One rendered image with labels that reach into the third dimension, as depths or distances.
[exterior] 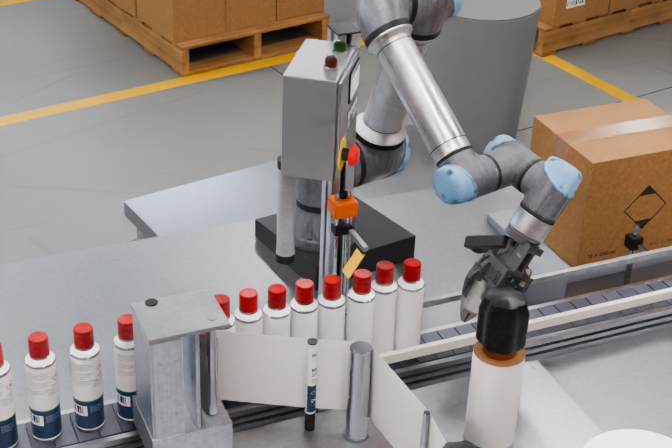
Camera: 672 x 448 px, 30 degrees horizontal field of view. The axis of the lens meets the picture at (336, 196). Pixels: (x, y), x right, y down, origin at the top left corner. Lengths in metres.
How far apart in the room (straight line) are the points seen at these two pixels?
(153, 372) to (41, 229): 2.56
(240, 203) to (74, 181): 1.93
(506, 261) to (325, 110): 0.51
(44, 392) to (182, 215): 0.89
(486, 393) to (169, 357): 0.53
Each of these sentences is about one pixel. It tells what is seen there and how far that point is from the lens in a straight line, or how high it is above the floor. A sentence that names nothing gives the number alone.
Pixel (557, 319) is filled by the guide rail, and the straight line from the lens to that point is 2.52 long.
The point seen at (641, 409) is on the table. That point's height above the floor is 0.83.
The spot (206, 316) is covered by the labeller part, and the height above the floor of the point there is 1.14.
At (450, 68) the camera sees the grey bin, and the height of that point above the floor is 0.40.
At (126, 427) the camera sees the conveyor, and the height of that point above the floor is 0.88.
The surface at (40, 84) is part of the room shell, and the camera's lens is 5.68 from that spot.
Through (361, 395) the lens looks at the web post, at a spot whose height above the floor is 0.98.
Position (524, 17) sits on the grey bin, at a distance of 4.83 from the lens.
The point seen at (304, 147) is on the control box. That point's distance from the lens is 2.13.
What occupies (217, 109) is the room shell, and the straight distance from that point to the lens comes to 5.39.
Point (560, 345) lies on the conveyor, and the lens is 2.55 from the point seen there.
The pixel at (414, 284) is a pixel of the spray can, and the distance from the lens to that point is 2.32.
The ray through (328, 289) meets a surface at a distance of 2.25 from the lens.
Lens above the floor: 2.32
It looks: 29 degrees down
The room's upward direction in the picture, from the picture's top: 2 degrees clockwise
